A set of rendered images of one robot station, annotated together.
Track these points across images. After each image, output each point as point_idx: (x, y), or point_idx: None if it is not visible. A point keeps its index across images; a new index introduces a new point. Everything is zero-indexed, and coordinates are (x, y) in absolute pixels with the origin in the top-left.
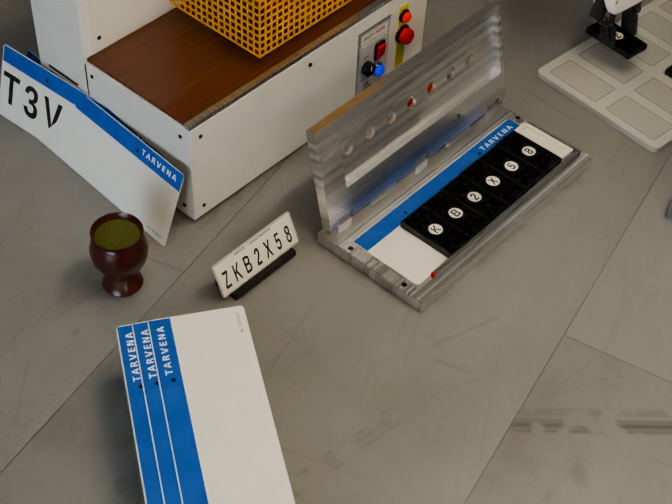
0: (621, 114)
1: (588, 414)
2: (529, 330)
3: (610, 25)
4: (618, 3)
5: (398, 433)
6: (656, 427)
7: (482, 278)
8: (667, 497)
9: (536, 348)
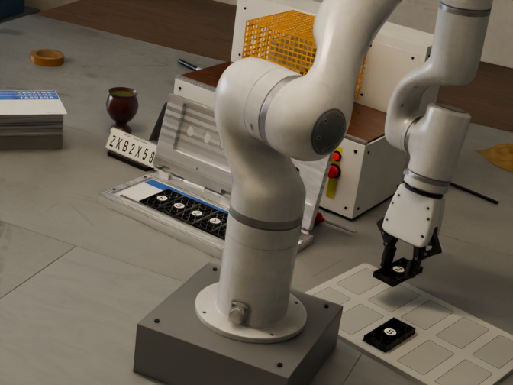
0: (324, 293)
1: (4, 245)
2: (81, 234)
3: (384, 242)
4: (388, 221)
5: (1, 189)
6: None
7: (129, 224)
8: None
9: (64, 234)
